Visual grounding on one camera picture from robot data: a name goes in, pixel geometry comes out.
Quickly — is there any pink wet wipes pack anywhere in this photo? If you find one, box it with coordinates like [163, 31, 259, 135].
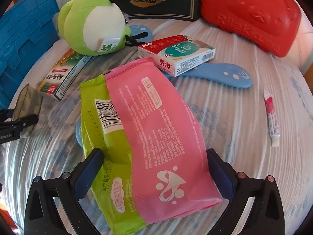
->
[104, 57, 222, 224]

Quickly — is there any blue three-arm boomerang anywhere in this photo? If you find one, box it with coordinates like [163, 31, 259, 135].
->
[75, 25, 253, 147]

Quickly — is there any small pink ointment tube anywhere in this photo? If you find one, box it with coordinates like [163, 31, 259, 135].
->
[264, 90, 280, 147]

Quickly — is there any red toy suitcase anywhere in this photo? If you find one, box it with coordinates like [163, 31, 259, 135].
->
[201, 0, 301, 57]

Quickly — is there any blue plastic storage crate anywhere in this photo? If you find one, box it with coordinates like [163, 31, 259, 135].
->
[1, 0, 59, 109]

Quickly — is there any green wet wipes pack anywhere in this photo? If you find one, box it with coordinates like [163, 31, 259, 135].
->
[80, 75, 147, 234]

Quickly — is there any green frog plush toy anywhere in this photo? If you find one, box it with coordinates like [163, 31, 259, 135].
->
[57, 0, 149, 56]

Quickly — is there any red green medicine box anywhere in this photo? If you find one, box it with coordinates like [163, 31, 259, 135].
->
[138, 34, 216, 77]

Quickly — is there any green yellow medicine box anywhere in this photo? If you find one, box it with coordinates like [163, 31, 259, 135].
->
[37, 48, 91, 101]

